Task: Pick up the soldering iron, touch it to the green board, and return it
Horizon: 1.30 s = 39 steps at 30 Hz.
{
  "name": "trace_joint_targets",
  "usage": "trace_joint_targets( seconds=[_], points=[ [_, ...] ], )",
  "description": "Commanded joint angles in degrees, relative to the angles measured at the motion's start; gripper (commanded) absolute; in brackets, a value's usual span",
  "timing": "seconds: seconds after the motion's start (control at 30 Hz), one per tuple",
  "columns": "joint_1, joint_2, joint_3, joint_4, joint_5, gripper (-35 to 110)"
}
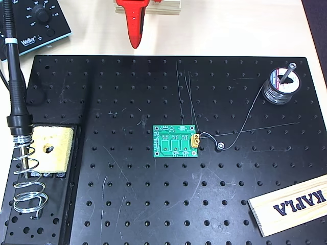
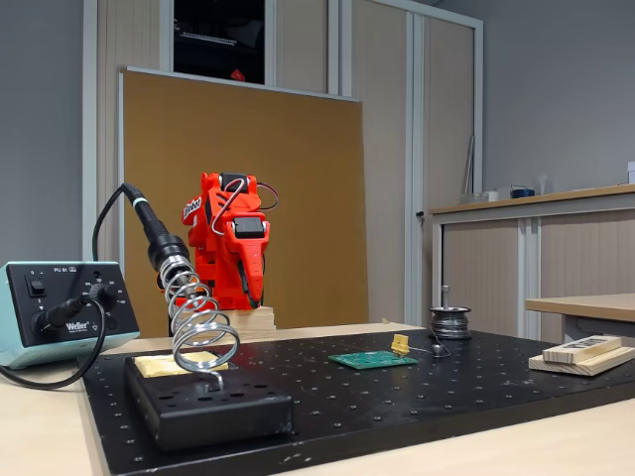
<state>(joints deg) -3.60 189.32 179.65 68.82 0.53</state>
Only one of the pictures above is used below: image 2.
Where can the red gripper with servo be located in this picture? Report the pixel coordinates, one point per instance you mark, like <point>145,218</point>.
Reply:
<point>251,248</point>

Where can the black soldering iron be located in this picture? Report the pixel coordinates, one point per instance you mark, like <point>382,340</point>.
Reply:
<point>149,223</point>

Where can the red robot arm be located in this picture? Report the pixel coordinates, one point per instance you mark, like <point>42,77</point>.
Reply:
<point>208,268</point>

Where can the green circuit board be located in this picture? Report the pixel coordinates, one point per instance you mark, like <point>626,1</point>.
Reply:
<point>367,361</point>

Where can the teal Weller soldering station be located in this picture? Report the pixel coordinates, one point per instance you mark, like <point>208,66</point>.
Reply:
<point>54,282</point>

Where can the yellow cleaning sponge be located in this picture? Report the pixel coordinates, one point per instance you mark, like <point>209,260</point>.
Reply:
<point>154,368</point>

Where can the black stand with spring holder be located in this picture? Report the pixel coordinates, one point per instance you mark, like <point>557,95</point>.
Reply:
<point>223,416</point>

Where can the yellow power connector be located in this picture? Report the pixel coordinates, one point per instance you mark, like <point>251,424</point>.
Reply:
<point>400,343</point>

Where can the tall beige shutter cabinet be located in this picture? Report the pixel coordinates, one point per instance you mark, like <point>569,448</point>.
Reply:
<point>382,149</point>

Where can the black perforated breadboard plate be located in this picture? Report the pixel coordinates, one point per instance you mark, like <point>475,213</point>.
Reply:
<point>397,401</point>

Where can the steel bolt through spool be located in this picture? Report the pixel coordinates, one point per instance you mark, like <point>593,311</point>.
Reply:
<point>447,295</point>

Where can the small round metal magnet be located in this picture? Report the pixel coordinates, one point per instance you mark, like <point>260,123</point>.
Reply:
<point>438,351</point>

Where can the low cabinet with wooden top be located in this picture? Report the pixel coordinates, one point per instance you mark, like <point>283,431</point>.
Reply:
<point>481,268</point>

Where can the black device inside cabinet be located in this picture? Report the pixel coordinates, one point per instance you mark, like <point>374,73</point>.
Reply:
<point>218,44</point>

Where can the clear plastic container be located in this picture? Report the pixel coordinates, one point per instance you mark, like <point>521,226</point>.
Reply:
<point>478,198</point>

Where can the wooden desk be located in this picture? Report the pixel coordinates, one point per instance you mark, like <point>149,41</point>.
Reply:
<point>585,305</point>

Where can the wooden plank with Kapla print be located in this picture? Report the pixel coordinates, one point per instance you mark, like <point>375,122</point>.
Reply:
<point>580,349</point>

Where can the plain wooden plank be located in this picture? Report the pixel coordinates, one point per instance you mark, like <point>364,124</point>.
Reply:
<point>595,368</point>

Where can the white box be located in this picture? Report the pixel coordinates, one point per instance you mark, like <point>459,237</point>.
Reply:
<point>631,173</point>

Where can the grey metal rail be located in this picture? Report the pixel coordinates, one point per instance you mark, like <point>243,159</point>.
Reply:
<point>469,168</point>

